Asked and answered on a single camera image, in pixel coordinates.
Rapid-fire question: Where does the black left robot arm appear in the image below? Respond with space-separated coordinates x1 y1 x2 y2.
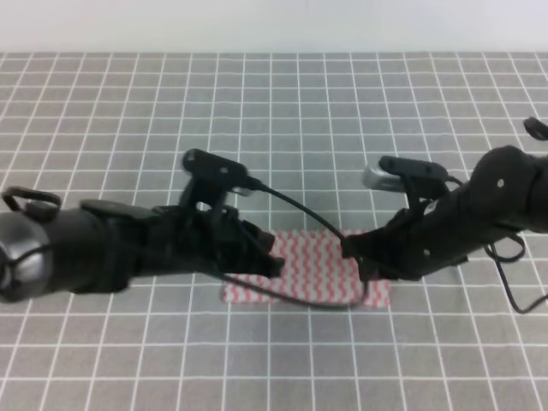
1 186 284 303

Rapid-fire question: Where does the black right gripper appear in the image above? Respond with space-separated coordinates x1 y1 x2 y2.
342 208 441 283

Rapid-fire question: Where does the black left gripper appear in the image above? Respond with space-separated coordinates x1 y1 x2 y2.
145 205 285 278

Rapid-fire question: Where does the pink wavy striped towel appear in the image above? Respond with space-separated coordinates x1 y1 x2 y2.
235 229 390 308

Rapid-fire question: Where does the grey checked tablecloth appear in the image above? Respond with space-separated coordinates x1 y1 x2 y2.
1 52 547 410

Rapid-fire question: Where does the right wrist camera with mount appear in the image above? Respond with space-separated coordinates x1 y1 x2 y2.
361 156 449 210

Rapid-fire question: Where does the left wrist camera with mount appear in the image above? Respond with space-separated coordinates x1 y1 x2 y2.
178 148 262 209

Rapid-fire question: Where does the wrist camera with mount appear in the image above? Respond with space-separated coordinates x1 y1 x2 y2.
361 156 449 210
178 148 262 209

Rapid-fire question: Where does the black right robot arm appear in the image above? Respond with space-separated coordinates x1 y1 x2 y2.
342 146 547 281

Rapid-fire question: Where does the black left camera cable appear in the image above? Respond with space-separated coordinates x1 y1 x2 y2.
200 182 373 312

